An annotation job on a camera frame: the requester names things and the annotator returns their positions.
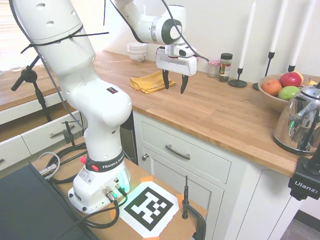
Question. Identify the black tripod stand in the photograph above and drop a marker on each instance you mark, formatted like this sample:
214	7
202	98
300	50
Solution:
40	96

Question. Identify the metal cabinet knob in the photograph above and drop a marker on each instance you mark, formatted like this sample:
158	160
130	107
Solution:
145	157

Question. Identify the spice jar black lid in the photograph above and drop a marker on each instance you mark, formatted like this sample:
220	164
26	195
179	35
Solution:
225	68

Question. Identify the black white marker sheet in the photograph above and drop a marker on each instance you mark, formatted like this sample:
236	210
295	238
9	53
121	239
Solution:
150	207

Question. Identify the black candle holder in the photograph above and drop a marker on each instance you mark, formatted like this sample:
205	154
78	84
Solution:
237	82
291	68
271	55

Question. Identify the orange tape piece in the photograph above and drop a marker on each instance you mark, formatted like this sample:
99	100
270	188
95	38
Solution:
146	179
114	213
153	237
180	197

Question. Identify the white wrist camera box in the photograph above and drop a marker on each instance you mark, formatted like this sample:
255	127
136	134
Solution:
186	51

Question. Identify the yellow terry towel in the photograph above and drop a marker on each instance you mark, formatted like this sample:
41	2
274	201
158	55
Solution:
147	82

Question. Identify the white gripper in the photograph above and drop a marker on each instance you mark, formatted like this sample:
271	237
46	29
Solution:
175	65

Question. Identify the stainless steel kettle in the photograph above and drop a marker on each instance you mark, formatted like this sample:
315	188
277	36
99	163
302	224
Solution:
300	120

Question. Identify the black zip tie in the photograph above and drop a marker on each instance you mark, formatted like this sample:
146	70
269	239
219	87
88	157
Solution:
104	12
75	35

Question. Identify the red apple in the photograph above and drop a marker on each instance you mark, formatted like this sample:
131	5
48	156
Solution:
290	79

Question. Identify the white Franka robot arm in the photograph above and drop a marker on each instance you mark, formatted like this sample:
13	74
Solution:
75	75

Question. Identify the orange fruit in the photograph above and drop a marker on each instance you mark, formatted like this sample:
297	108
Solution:
272	87

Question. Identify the plain white bowl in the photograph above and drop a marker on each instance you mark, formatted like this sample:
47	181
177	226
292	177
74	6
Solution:
137	47

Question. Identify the plywood base board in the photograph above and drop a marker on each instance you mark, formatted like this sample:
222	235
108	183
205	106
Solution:
117	231

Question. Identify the small black clamp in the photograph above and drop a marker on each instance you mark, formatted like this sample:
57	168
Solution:
68	133

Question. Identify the white drawer unit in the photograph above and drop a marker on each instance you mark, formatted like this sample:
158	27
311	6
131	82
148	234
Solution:
32	140

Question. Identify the tall white candle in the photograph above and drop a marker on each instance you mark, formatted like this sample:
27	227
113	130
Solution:
278	27
247	35
302	32

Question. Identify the large black clamp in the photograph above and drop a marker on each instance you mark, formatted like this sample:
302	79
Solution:
185	200

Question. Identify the wooden fruit bowl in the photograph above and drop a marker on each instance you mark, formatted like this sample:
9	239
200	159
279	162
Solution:
272	102

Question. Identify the white bowl with floral print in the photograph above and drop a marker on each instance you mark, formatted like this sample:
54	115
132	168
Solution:
137	58

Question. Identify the white kitchen cabinet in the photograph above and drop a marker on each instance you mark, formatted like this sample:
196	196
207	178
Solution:
200	180

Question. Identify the black Ulanzi camera clamp stand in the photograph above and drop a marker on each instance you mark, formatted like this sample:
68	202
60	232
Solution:
303	186

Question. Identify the glass jar red checkered lid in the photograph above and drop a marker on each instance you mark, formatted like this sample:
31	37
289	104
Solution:
213	70

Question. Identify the green apple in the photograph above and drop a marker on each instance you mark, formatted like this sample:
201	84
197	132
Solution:
288	93

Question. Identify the yellow fruit with stem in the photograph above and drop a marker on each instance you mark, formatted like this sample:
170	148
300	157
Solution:
310	82

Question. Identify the black case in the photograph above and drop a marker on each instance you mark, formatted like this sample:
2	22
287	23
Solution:
27	207

